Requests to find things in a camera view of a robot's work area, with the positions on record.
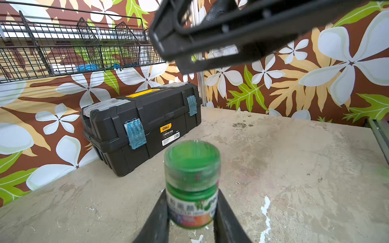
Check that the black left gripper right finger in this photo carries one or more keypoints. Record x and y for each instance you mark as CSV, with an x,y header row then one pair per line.
x,y
227,228

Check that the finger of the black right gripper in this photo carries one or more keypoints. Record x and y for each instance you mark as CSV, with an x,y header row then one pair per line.
x,y
249,48
258,21

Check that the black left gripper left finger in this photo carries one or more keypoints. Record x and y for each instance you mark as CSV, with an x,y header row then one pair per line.
x,y
156,227

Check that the green paint jar lid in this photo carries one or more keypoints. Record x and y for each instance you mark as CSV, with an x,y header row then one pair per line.
x,y
192,165

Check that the green paint jar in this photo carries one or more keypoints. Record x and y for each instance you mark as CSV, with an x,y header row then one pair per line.
x,y
192,209

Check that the black deli toolbox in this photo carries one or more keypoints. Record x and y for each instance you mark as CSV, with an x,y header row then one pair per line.
x,y
127,131

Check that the black wire wall basket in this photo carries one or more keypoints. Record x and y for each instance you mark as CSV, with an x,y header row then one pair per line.
x,y
41,39

